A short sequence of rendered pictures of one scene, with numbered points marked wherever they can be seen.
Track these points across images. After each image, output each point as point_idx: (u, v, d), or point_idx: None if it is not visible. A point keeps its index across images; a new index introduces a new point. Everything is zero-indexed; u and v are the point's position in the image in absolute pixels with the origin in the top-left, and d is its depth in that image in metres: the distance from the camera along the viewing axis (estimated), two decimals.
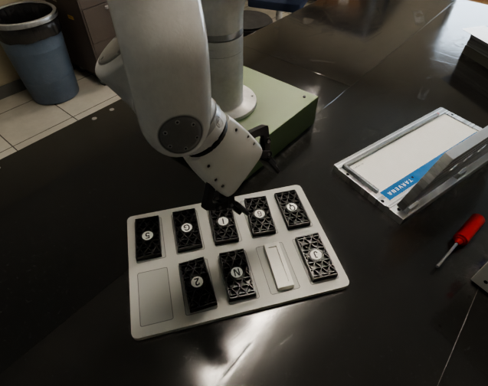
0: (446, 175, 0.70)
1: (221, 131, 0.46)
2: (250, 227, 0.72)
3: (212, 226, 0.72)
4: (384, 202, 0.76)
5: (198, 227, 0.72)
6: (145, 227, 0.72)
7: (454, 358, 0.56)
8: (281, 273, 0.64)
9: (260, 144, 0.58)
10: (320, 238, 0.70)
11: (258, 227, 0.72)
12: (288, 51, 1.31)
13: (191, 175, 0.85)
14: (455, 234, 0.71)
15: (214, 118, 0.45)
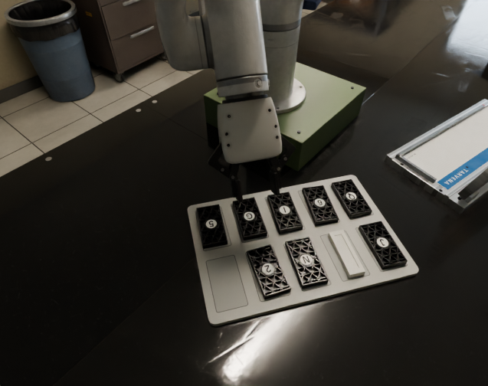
0: None
1: (256, 90, 0.52)
2: (312, 215, 0.72)
3: (274, 214, 0.72)
4: (442, 191, 0.76)
5: (260, 215, 0.72)
6: (207, 216, 0.72)
7: None
8: (350, 260, 0.65)
9: (278, 158, 0.60)
10: (384, 227, 0.70)
11: (320, 216, 0.72)
12: (322, 45, 1.31)
13: (244, 165, 0.85)
14: None
15: (257, 76, 0.52)
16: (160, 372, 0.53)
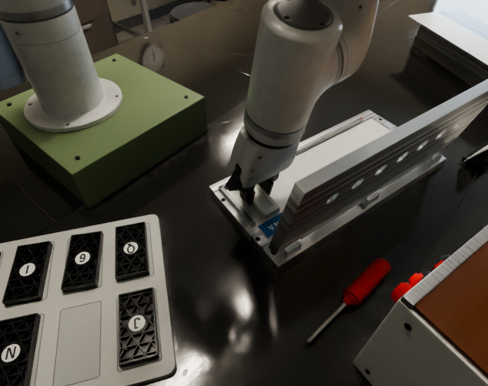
0: (330, 208, 0.50)
1: (298, 139, 0.46)
2: (63, 278, 0.52)
3: (8, 277, 0.52)
4: (258, 240, 0.56)
5: None
6: None
7: None
8: (263, 201, 0.60)
9: None
10: (152, 296, 0.49)
11: (75, 279, 0.52)
12: (207, 43, 1.11)
13: (24, 199, 0.65)
14: (345, 290, 0.51)
15: (304, 126, 0.44)
16: None
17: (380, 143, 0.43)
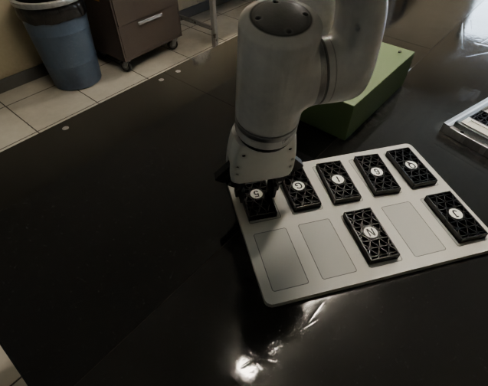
0: None
1: (280, 147, 0.45)
2: (370, 185, 0.63)
3: (327, 184, 0.63)
4: None
5: (310, 184, 0.63)
6: (250, 185, 0.63)
7: None
8: None
9: None
10: (455, 197, 0.61)
11: (378, 186, 0.64)
12: None
13: None
14: None
15: (286, 135, 0.43)
16: (212, 360, 0.45)
17: None
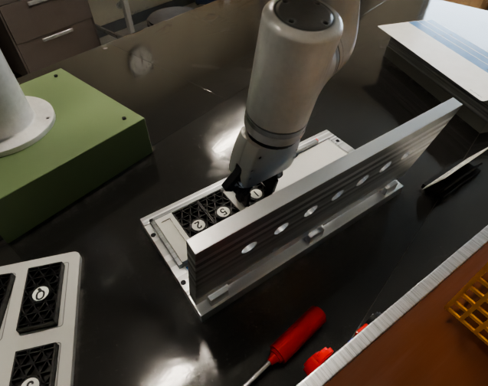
0: (253, 254, 0.45)
1: (298, 140, 0.46)
2: None
3: None
4: (184, 284, 0.51)
5: None
6: (214, 205, 0.60)
7: None
8: (182, 245, 0.54)
9: None
10: (53, 354, 0.44)
11: None
12: (168, 54, 1.05)
13: None
14: (270, 346, 0.45)
15: (305, 127, 0.44)
16: None
17: (298, 188, 0.38)
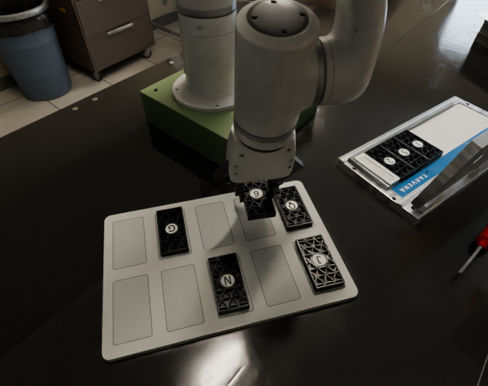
0: (467, 169, 0.61)
1: (278, 148, 0.45)
2: (245, 209, 0.60)
3: (414, 149, 0.76)
4: (395, 200, 0.68)
5: (185, 227, 0.63)
6: (394, 148, 0.77)
7: (484, 384, 0.47)
8: (384, 174, 0.71)
9: None
10: (324, 240, 0.61)
11: (254, 210, 0.60)
12: None
13: (180, 169, 0.76)
14: (478, 237, 0.62)
15: (284, 136, 0.43)
16: None
17: None
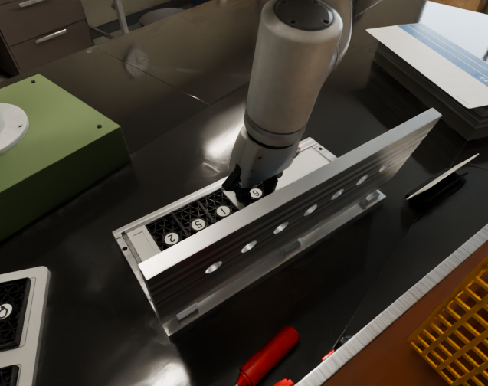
0: (221, 273, 0.43)
1: (298, 139, 0.46)
2: None
3: (213, 220, 0.57)
4: None
5: None
6: (189, 217, 0.58)
7: None
8: None
9: None
10: (11, 377, 0.42)
11: None
12: (154, 58, 1.03)
13: None
14: (240, 368, 0.43)
15: (304, 127, 0.44)
16: None
17: (262, 206, 0.36)
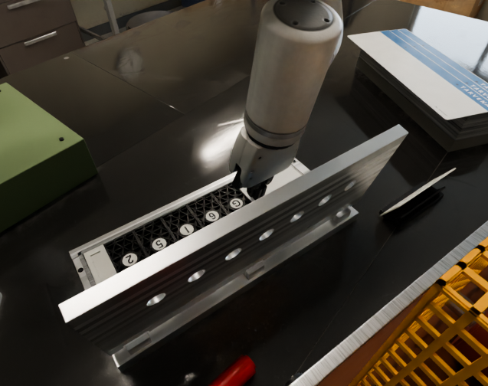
0: (170, 302, 0.40)
1: (298, 139, 0.46)
2: None
3: (175, 240, 0.55)
4: None
5: (247, 199, 0.61)
6: (151, 236, 0.55)
7: None
8: None
9: None
10: None
11: None
12: (132, 64, 1.01)
13: None
14: None
15: (304, 127, 0.44)
16: None
17: (203, 237, 0.33)
